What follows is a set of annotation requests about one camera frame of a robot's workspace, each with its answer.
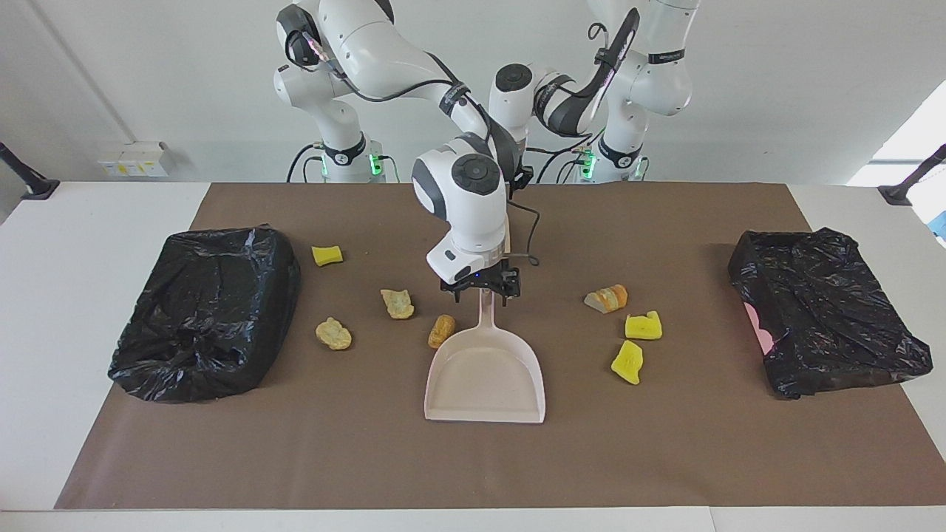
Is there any brown bread roll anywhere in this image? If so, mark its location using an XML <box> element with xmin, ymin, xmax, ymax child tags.
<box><xmin>427</xmin><ymin>314</ymin><xmax>457</xmax><ymax>349</ymax></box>

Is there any pale greenish cracker piece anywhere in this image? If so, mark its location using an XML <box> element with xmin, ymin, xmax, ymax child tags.
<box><xmin>380</xmin><ymin>288</ymin><xmax>416</xmax><ymax>321</ymax></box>

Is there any beige plastic dustpan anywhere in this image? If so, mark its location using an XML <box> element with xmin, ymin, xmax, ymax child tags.
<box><xmin>423</xmin><ymin>290</ymin><xmax>547</xmax><ymax>425</ymax></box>

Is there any sliced toy bread loaf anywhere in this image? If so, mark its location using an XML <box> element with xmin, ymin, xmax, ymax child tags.
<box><xmin>583</xmin><ymin>284</ymin><xmax>629</xmax><ymax>315</ymax></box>

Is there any golden potato chip piece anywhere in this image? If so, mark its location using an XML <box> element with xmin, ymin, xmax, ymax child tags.
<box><xmin>315</xmin><ymin>317</ymin><xmax>353</xmax><ymax>352</ymax></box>

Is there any yellow sponge with green side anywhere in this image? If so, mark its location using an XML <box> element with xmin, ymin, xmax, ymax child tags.
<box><xmin>610</xmin><ymin>340</ymin><xmax>644</xmax><ymax>386</ymax></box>

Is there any notched yellow sponge piece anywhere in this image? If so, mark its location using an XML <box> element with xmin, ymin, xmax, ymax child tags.
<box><xmin>625</xmin><ymin>310</ymin><xmax>664</xmax><ymax>341</ymax></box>

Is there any black bag lined pink bin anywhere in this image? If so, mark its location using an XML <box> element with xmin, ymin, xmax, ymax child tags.
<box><xmin>727</xmin><ymin>227</ymin><xmax>934</xmax><ymax>400</ymax></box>

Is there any brown paper table mat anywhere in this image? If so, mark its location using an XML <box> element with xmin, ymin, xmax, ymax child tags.
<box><xmin>54</xmin><ymin>183</ymin><xmax>946</xmax><ymax>511</ymax></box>

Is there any black clamp stand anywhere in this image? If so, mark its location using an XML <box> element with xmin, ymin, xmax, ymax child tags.
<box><xmin>877</xmin><ymin>144</ymin><xmax>946</xmax><ymax>207</ymax></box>
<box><xmin>0</xmin><ymin>142</ymin><xmax>61</xmax><ymax>201</ymax></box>

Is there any black base power cable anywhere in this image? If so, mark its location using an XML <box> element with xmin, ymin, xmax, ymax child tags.
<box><xmin>287</xmin><ymin>143</ymin><xmax>326</xmax><ymax>184</ymax></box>
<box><xmin>536</xmin><ymin>146</ymin><xmax>592</xmax><ymax>184</ymax></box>

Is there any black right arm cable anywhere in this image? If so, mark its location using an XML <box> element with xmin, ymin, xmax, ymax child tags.
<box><xmin>299</xmin><ymin>30</ymin><xmax>542</xmax><ymax>267</ymax></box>

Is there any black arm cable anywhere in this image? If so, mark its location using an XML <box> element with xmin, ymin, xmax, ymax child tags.
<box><xmin>521</xmin><ymin>7</ymin><xmax>640</xmax><ymax>160</ymax></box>
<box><xmin>299</xmin><ymin>30</ymin><xmax>542</xmax><ymax>267</ymax></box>

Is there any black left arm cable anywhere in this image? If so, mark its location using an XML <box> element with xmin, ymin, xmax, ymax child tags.
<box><xmin>521</xmin><ymin>7</ymin><xmax>640</xmax><ymax>160</ymax></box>

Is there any white wall socket strip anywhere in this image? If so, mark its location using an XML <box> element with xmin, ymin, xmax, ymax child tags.
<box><xmin>98</xmin><ymin>141</ymin><xmax>172</xmax><ymax>178</ymax></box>

